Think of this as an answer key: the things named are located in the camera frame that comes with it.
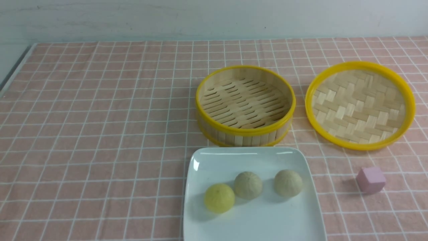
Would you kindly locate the white steamed bun front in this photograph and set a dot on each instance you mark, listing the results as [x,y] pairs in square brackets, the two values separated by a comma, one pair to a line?
[248,185]

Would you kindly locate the white steamed bun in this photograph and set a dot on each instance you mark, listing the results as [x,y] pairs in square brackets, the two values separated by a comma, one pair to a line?
[248,185]
[288,183]

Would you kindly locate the yellow steamed bun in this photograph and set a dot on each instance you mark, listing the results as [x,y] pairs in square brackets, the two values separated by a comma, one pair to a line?
[219,198]

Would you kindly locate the white square plate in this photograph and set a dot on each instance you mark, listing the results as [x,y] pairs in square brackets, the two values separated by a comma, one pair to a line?
[266,218]

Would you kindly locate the bamboo steamer basket yellow rim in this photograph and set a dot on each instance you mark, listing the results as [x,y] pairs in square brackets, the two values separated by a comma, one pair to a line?
[244,106]

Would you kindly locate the pink checkered tablecloth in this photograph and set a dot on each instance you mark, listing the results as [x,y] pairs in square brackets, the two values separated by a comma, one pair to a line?
[96,138]

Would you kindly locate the woven bamboo steamer lid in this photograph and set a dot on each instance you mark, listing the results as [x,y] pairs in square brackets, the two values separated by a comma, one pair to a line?
[360,105]

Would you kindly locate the pink cube block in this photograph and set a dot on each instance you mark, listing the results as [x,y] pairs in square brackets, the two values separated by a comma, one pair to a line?
[371,180]

